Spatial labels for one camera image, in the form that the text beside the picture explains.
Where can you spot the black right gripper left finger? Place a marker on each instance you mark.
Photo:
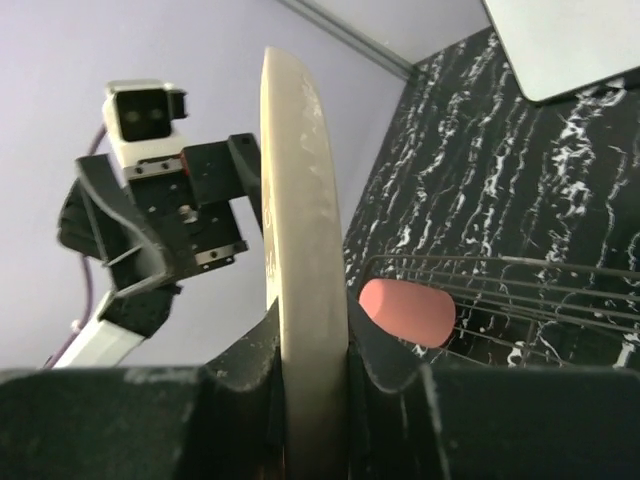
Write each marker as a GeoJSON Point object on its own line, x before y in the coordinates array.
{"type": "Point", "coordinates": [222, 420]}

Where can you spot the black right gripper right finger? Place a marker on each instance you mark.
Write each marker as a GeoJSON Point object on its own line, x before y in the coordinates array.
{"type": "Point", "coordinates": [410, 420]}

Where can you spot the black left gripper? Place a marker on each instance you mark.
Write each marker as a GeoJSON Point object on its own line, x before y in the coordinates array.
{"type": "Point", "coordinates": [171, 217]}

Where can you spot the pink plastic cup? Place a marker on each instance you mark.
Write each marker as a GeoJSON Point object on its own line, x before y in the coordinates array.
{"type": "Point", "coordinates": [410, 311]}

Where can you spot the pink and cream plate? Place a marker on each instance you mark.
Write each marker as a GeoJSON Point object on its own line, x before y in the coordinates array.
{"type": "Point", "coordinates": [304, 268]}

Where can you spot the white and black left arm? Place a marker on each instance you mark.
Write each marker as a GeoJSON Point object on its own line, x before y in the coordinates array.
{"type": "Point", "coordinates": [119, 324]}

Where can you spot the small whiteboard with red writing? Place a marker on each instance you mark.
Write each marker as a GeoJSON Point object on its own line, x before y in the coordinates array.
{"type": "Point", "coordinates": [558, 47]}

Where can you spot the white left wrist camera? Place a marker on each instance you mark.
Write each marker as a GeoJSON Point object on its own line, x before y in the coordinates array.
{"type": "Point", "coordinates": [138, 116]}

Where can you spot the metal wire dish rack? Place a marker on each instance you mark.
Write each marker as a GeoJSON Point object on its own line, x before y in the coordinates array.
{"type": "Point", "coordinates": [519, 311]}

